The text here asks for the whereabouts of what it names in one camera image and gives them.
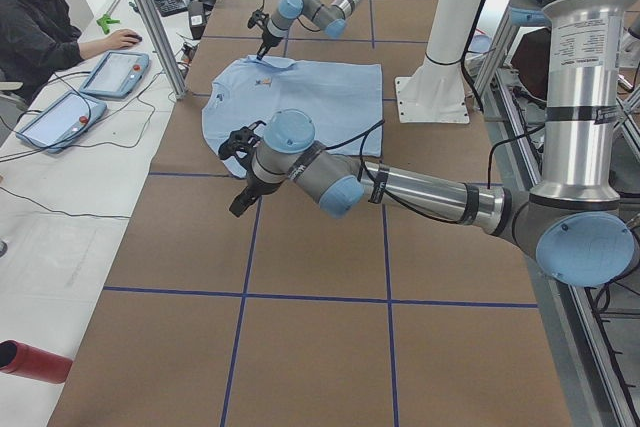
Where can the person in dark jacket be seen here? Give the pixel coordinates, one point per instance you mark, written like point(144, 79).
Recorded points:
point(38, 39)

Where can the light blue t-shirt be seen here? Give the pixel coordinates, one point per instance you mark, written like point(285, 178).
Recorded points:
point(343, 100)

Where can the red cylinder bottle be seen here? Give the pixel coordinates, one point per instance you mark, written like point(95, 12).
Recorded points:
point(26, 361)

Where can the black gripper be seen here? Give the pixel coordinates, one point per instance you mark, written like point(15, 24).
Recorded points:
point(249, 188)
point(267, 41)

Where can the black computer mouse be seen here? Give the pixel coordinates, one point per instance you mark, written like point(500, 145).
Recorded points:
point(135, 37)

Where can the aluminium frame post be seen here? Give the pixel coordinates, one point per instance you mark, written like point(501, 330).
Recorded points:
point(160, 41)

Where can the far blue teach pendant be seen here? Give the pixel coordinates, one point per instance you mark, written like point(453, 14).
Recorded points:
point(115, 75)

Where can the near blue teach pendant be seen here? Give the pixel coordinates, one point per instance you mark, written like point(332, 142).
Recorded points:
point(62, 123)

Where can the blue teach pendant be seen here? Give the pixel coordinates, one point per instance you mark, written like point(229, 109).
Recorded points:
point(115, 75)
point(62, 123)

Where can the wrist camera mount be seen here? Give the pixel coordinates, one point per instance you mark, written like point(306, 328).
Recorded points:
point(258, 19)
point(241, 142)

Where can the white central pedestal column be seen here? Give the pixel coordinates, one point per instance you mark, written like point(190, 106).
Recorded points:
point(435, 92)

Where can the green plastic tool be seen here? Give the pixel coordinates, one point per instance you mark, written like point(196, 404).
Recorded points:
point(105, 22)

